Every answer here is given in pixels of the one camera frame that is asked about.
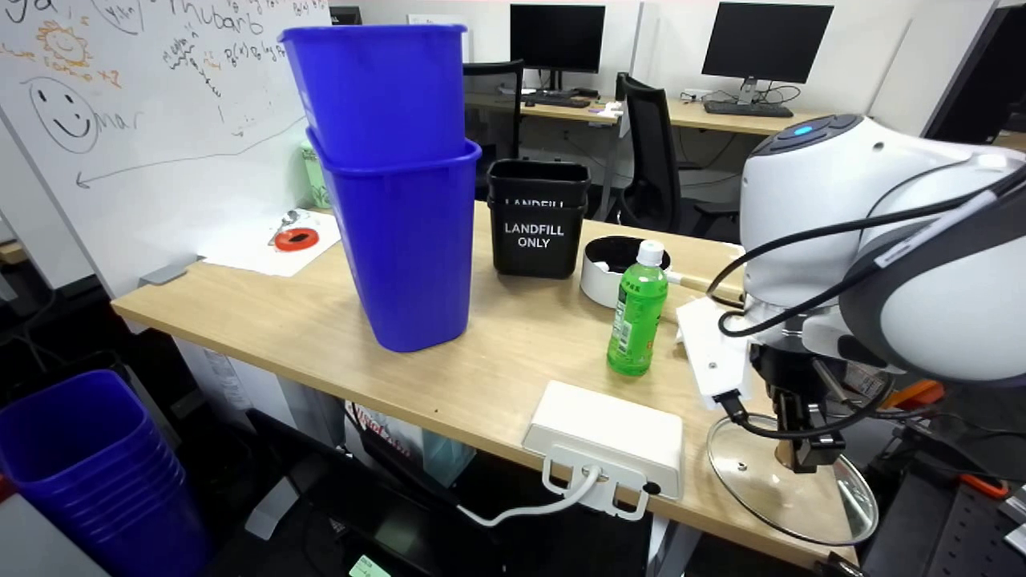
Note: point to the large written whiteboard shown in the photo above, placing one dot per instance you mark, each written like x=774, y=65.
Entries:
x=148, y=160

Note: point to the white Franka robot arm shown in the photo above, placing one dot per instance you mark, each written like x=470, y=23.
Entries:
x=940, y=308

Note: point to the stack of blue bins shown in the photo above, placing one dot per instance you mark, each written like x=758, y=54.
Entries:
x=97, y=483

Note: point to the white paper sheet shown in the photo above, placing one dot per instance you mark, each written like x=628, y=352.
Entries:
x=252, y=256

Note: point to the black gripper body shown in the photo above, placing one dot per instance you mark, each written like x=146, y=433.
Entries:
x=803, y=378

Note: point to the red tape roll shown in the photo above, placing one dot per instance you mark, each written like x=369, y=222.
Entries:
x=296, y=238

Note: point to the glass lid wooden knob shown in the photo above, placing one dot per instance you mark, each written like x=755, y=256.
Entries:
x=765, y=496

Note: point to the blue paper recycling bin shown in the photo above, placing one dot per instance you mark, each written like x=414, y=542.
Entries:
x=371, y=90
x=404, y=256

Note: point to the orange clamp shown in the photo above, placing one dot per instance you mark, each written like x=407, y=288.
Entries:
x=917, y=393
x=982, y=488

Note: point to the black landfill bin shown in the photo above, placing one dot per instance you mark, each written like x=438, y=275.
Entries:
x=535, y=225

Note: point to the grey whiteboard eraser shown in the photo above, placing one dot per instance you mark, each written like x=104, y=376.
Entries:
x=171, y=270

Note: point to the black mesh office chair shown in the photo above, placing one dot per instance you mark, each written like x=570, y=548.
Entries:
x=490, y=115

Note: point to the large black screen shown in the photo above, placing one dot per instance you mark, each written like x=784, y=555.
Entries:
x=982, y=75

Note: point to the black keyboard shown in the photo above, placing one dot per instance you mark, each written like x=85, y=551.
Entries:
x=557, y=99
x=747, y=106

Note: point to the wooden office desk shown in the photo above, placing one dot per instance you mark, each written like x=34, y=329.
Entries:
x=685, y=115

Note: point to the black fabric office chair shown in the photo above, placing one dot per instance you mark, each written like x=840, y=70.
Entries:
x=658, y=160

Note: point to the white power strip box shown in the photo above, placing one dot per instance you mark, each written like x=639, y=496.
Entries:
x=604, y=437

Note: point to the black computer monitor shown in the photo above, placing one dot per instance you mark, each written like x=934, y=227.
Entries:
x=768, y=39
x=556, y=35

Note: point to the green wipes container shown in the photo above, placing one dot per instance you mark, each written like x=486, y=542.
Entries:
x=313, y=181

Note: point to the green tea bottle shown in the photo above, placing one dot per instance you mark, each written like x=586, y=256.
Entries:
x=635, y=321

